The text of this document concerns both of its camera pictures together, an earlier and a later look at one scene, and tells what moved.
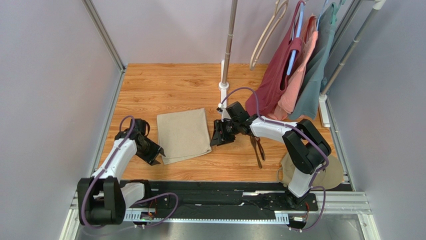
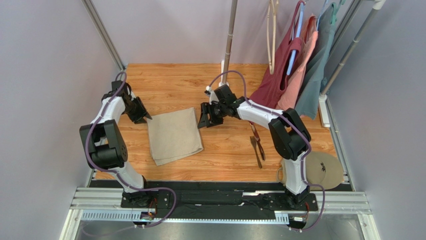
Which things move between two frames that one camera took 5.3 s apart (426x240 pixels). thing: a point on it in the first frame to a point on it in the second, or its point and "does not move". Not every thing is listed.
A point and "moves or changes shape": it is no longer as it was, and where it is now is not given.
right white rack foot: [323, 107] does not move
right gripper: [220, 132] to [210, 113]
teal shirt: [307, 107] does not move
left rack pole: [229, 46] does not move
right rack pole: [377, 5] does not move
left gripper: [155, 148] to [138, 118]
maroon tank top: [263, 98] does not move
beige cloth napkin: [183, 134] moves or changes shape
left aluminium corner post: [108, 39] does not move
